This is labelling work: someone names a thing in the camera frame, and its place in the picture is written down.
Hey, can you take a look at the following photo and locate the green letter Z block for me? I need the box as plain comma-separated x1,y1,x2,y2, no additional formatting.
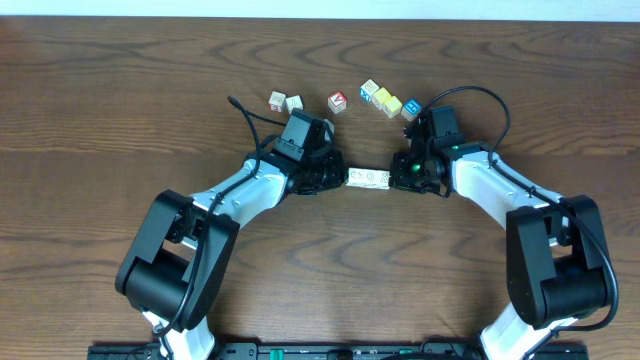
346,168,365,187

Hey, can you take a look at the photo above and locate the plain drawing wooden block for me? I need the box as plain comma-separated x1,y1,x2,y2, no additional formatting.
378,171,390,190

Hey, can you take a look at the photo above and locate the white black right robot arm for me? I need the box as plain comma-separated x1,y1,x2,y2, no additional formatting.
389,118,619,359

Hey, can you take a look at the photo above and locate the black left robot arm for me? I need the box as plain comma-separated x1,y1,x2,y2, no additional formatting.
115,150,347,359

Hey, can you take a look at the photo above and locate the blue topped wooden block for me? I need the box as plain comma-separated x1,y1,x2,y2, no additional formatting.
401,98,423,122

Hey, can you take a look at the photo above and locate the red letter A block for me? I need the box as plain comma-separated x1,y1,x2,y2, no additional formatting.
328,91,348,114

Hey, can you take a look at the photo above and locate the blue letter T block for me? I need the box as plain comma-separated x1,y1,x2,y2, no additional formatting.
285,95,304,113

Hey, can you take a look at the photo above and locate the red number 3 block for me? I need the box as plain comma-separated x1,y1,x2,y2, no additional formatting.
268,91,287,113

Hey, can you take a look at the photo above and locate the yellow topped wooden block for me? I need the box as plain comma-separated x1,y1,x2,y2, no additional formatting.
371,87,392,110

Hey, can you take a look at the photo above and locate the blue letter X block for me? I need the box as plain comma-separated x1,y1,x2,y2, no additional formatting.
359,79,379,103

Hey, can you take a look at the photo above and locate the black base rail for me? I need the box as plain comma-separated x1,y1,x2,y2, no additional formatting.
87,336,589,360

